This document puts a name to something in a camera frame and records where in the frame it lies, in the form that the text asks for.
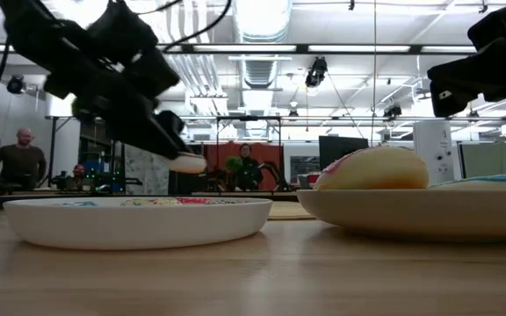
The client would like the black monitor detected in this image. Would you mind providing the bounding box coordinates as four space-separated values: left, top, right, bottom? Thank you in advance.
317 134 370 172

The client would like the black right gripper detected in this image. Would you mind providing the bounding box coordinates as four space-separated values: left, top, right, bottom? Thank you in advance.
426 37 506 119

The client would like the black overhead camera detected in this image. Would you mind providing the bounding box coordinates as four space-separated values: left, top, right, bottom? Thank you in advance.
304 55 329 89

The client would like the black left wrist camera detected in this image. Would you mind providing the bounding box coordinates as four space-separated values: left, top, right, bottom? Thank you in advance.
86 0 160 67

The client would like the red partition panel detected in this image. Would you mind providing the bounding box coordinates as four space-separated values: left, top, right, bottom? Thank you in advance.
203 142 285 190

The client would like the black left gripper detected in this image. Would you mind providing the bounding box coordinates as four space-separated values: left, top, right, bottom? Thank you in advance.
43 47 192 161

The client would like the large pink frosted donut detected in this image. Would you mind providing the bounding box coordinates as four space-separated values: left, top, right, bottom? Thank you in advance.
313 145 430 191

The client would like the white round plate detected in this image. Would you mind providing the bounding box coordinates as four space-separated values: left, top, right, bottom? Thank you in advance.
2 196 274 252

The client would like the white column unit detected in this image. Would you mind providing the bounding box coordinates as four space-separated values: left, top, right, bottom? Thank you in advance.
413 120 455 185

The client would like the small green plant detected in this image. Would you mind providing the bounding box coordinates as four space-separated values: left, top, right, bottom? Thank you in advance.
225 156 244 175

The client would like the large blue frosted donut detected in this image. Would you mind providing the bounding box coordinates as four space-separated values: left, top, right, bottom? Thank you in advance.
428 172 506 191

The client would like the beige round plate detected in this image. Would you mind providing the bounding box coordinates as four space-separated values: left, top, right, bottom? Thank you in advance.
295 187 506 243

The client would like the small blue frosted donut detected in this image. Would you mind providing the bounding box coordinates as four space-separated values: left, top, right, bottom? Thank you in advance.
53 200 100 207

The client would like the black aluminium rig frame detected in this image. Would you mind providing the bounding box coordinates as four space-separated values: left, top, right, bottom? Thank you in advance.
0 42 506 203

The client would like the round woven straw mat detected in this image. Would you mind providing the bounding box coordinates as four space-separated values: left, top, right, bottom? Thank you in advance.
266 200 318 221

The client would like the person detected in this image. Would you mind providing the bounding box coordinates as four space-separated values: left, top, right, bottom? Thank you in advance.
233 142 264 192
0 126 47 190

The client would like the small white frosted donut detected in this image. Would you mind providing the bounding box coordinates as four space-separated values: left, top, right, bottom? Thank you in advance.
119 197 184 207

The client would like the silver ventilation duct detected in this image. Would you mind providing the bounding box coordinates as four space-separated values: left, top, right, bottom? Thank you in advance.
230 0 293 137

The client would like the small brown chocolate donut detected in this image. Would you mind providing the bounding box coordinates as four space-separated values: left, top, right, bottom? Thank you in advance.
166 151 208 175

